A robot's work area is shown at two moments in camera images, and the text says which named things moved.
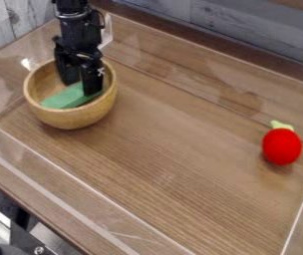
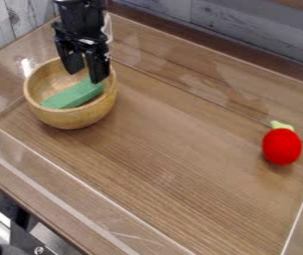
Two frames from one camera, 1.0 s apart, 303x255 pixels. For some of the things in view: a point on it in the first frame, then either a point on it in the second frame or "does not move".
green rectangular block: (70, 98) does not move
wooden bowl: (43, 83) does not move
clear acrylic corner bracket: (107, 31) does not move
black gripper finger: (70, 69) to (72, 55)
